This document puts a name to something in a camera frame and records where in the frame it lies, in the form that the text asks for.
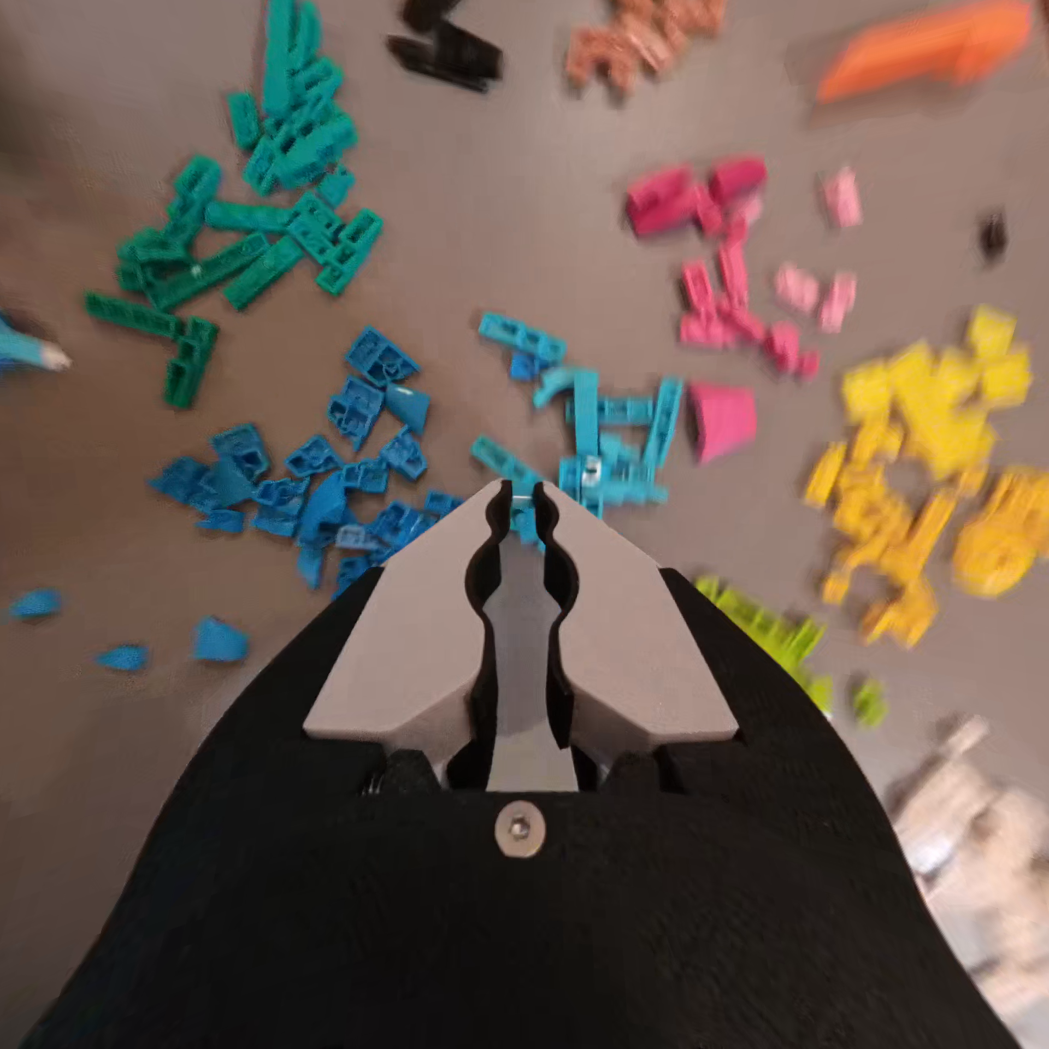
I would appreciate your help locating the pile of pink lego pieces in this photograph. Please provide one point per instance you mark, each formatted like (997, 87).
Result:
(656, 201)

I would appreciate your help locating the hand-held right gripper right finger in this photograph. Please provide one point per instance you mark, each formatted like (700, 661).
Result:
(647, 656)

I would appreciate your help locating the pile of coral lego pieces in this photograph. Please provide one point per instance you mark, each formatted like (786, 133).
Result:
(647, 41)

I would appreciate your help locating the blue and white lego model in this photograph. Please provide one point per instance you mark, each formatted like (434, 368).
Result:
(29, 348)

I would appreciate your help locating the pile of blue lego pieces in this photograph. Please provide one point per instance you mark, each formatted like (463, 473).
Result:
(324, 504)

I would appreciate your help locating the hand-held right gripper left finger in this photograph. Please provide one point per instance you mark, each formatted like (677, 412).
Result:
(393, 656)

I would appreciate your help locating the pile of turquoise lego pieces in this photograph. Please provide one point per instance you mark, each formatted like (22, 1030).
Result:
(586, 410)

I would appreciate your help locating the black lego piece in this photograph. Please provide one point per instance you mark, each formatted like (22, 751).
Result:
(447, 53)

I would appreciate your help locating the pile of yellow lego pieces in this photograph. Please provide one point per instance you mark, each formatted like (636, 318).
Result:
(942, 410)

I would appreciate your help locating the pile of teal lego pieces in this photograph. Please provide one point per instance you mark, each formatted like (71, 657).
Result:
(303, 147)

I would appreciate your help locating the orange brick separator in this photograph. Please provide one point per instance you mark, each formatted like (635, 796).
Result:
(926, 49)

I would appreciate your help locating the blue curved lego slope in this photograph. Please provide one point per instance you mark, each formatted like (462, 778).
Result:
(220, 641)
(34, 605)
(123, 657)

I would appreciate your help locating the pile of white lego pieces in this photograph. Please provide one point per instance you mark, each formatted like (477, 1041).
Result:
(967, 819)

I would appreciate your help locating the pile of lime lego pieces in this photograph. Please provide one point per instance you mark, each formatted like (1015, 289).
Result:
(770, 631)

